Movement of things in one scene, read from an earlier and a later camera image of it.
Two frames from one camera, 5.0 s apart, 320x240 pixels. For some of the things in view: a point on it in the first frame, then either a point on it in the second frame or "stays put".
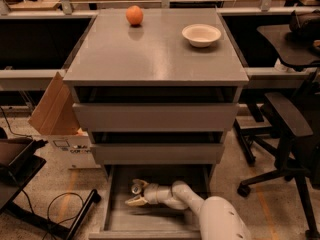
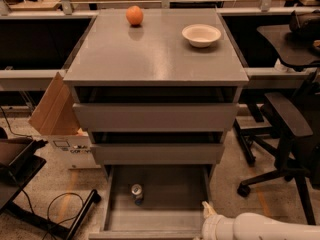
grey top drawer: [155, 108] stays put
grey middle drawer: [157, 148] stays put
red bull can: [136, 189] stays put
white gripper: [154, 193] to [212, 224]
